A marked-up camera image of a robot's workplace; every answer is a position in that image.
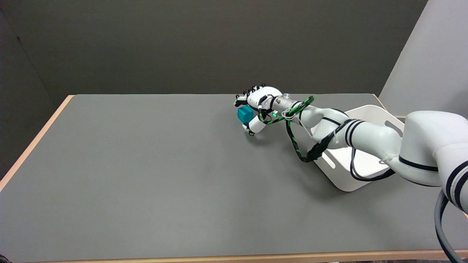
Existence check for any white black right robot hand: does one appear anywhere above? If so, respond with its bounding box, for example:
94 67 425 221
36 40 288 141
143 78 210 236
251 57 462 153
234 84 284 136

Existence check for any blue wooden cube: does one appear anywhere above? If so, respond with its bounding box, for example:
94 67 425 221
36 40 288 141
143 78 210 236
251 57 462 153
237 106 254 124

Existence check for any white plastic bin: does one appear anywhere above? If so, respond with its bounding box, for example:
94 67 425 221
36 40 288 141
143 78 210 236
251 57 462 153
312 105 405 192

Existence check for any black green braided cable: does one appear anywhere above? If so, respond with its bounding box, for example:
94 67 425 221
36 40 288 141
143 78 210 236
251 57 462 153
258 96 346 163

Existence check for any black smooth cable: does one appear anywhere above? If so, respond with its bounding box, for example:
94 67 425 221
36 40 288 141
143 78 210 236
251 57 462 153
350 148 396 182

